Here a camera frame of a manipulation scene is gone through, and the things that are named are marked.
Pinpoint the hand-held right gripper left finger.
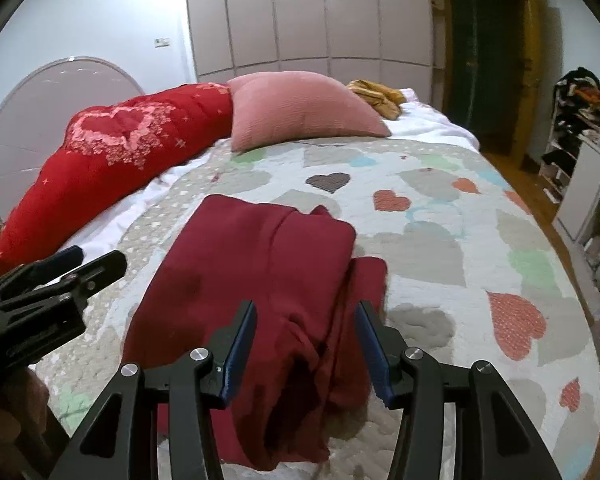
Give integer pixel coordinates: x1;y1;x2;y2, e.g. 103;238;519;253
47;301;258;480

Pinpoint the heart-print quilt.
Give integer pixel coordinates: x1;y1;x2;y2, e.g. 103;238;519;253
35;137;600;480

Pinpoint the dark green door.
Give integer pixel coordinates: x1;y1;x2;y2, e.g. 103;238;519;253
445;0;531;151

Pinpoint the dark red garment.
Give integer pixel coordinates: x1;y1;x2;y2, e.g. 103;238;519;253
122;194;388;466

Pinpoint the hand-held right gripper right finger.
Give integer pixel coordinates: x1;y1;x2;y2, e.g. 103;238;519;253
355;301;563;480

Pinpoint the beige panelled wardrobe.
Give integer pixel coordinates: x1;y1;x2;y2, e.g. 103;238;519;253
185;0;446;78

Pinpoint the red heart-pattern pillow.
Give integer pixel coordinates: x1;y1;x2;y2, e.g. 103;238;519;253
0;82;233;276

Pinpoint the person's left hand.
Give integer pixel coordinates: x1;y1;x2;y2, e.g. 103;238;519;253
0;366;48;461

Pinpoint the rounded padded headboard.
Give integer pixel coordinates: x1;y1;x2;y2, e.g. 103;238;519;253
0;57;146;221

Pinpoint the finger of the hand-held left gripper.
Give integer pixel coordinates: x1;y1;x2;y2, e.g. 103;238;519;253
0;251;127;321
0;246;84;293

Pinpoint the pink ribbed pillow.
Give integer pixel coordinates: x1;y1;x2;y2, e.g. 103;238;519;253
226;71;392;153

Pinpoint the yellow striped garment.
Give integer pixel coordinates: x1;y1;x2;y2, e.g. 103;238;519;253
347;79;406;121

